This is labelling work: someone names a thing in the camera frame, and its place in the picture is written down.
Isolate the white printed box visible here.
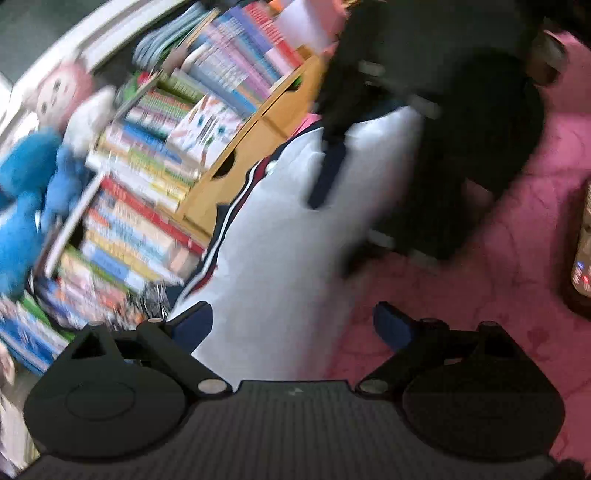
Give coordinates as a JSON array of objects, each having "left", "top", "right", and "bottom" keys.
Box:
[{"left": 166, "top": 95, "right": 245, "bottom": 164}]

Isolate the black smartphone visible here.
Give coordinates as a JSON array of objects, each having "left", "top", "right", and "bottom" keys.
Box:
[{"left": 566, "top": 180, "right": 591, "bottom": 305}]

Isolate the wooden drawer organizer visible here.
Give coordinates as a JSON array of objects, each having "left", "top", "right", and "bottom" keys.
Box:
[{"left": 178, "top": 53, "right": 333, "bottom": 245}]

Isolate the row of picture books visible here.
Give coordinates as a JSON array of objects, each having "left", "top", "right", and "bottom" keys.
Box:
[{"left": 32, "top": 175, "right": 208, "bottom": 333}]

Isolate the row of green white books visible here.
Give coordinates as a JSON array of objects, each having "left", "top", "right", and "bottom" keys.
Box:
[{"left": 85, "top": 74, "right": 218, "bottom": 213}]

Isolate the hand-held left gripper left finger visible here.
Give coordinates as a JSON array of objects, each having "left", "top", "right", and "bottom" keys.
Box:
[{"left": 59, "top": 301, "right": 232, "bottom": 398}]

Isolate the green red small toy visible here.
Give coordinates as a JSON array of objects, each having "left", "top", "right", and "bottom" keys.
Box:
[{"left": 115, "top": 69, "right": 162, "bottom": 102}]

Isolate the white book rack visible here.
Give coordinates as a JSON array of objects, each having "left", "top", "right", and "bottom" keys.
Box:
[{"left": 44, "top": 173, "right": 105, "bottom": 275}]

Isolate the pink rabbit-print blanket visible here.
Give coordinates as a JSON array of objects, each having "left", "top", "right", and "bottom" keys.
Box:
[{"left": 295, "top": 28, "right": 591, "bottom": 467}]

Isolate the small blue plush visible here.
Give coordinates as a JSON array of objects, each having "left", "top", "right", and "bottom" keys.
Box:
[{"left": 44, "top": 145, "right": 100, "bottom": 227}]

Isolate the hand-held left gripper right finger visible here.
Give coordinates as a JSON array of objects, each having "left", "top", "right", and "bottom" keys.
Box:
[{"left": 356, "top": 301, "right": 523, "bottom": 396}]

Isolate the blue cat plush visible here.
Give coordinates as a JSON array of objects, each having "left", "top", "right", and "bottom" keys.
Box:
[{"left": 0, "top": 129, "right": 63, "bottom": 296}]

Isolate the pink white rabbit plush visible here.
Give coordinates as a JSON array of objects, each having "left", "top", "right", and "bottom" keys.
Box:
[{"left": 18, "top": 60, "right": 118, "bottom": 158}]

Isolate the row of pink blue books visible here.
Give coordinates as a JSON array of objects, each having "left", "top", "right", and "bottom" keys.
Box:
[{"left": 178, "top": 0, "right": 324, "bottom": 116}]

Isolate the navy white striped jacket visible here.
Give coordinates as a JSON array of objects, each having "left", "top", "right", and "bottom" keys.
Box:
[{"left": 168, "top": 104, "right": 426, "bottom": 384}]

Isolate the person's right hand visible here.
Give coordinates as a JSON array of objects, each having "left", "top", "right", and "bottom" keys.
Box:
[{"left": 530, "top": 30, "right": 568, "bottom": 87}]

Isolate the row of tall blue books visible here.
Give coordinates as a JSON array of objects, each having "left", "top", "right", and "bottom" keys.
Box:
[{"left": 0, "top": 295, "right": 70, "bottom": 372}]

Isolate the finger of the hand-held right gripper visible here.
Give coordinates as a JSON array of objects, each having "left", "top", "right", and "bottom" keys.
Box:
[
  {"left": 341, "top": 227, "right": 399, "bottom": 278},
  {"left": 307, "top": 136, "right": 348, "bottom": 210}
]

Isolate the light blue folded cloth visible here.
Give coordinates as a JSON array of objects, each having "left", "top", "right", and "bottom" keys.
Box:
[{"left": 134, "top": 7, "right": 218, "bottom": 58}]

